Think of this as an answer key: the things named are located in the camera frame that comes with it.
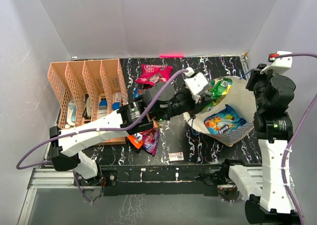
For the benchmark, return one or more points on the small white red box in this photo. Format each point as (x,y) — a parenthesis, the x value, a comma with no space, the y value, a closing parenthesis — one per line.
(175,157)

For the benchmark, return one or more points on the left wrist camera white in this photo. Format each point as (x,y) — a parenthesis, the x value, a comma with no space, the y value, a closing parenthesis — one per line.
(197,83)

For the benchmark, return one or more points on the orange plastic file organizer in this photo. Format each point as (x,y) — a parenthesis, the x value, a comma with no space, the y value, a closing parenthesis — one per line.
(87,82)

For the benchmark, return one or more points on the green snack bag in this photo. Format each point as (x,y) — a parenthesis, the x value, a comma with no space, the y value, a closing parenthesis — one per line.
(218,91)

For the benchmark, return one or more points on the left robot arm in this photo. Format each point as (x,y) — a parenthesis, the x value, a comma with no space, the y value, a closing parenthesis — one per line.
(161,102)

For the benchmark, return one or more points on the blue m&m packet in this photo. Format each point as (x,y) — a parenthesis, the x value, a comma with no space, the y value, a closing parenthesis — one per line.
(138,92)

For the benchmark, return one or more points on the colourful skittles bag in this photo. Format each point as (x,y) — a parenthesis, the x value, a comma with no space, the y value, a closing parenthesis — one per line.
(224,121)

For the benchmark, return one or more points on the pink popcorn snack bag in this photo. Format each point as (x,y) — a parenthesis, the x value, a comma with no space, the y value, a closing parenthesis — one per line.
(152,74)

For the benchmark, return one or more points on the blue item in organizer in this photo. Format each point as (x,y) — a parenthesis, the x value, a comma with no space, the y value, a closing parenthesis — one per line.
(116,105)

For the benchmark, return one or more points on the checkered paper bag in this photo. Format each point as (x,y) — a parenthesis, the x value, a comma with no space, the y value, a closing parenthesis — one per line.
(243,103)

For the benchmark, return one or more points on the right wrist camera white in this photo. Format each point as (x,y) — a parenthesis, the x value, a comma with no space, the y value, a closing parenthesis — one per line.
(280,63)

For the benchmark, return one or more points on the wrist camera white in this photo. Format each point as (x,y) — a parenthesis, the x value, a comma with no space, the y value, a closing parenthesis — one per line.
(280,63)
(197,83)

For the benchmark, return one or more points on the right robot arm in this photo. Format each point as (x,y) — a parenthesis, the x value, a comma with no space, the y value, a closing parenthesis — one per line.
(272,202)

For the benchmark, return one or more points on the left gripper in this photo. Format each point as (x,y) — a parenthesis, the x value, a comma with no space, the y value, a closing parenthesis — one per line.
(196,107)

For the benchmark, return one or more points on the pink tape strip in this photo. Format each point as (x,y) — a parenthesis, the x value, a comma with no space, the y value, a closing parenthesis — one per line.
(172,55)

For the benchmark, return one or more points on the orange fruits candy bag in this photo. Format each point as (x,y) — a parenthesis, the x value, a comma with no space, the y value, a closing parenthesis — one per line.
(136,139)

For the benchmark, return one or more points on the white blue tube in organizer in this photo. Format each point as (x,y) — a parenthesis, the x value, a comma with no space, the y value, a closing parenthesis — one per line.
(71,113)

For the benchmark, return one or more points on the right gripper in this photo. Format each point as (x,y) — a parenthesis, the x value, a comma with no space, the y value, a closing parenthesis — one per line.
(255,75)

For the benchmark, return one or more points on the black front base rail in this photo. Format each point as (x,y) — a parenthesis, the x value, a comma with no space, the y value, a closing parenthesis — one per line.
(157,180)

